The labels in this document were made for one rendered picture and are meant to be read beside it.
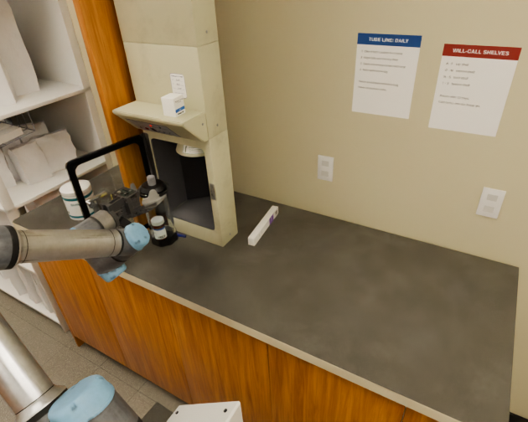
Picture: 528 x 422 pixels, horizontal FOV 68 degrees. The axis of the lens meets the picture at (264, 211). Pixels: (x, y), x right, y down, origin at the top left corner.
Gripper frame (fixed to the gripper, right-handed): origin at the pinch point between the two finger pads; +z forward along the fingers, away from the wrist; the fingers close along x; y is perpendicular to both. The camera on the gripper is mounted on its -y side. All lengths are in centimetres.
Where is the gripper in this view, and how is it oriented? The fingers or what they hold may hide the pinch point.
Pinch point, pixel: (153, 193)
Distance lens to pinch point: 143.3
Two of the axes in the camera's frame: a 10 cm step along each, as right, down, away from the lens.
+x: -8.6, -2.5, 4.4
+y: -0.6, -8.2, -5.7
